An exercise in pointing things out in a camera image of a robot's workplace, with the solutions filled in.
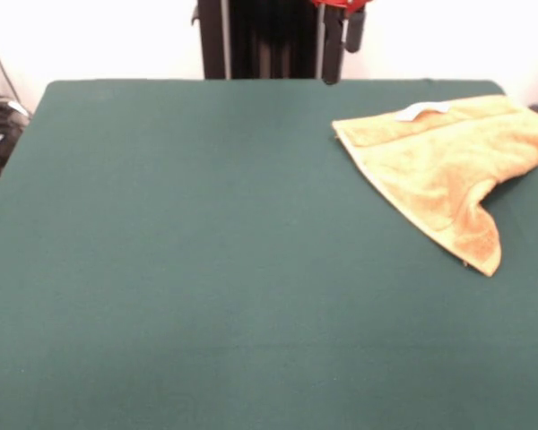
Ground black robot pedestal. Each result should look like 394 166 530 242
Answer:
191 0 353 81

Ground dark green table cloth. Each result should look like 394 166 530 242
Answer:
0 79 538 430

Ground tan terry towel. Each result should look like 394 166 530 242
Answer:
330 94 538 278

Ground black equipment pile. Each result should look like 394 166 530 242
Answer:
0 96 30 185

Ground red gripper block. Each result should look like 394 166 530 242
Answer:
311 0 369 86

